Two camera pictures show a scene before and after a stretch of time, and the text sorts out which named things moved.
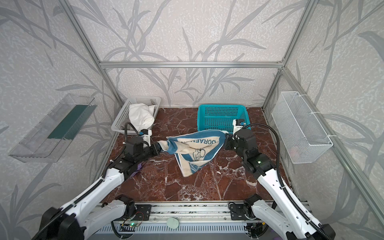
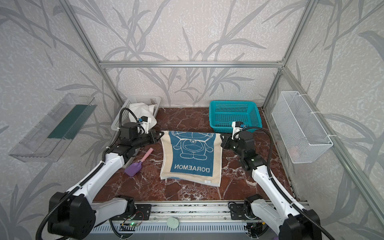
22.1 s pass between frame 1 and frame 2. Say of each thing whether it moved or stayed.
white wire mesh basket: stayed
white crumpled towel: stayed
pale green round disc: stayed
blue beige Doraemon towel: moved
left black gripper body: moved
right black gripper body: stayed
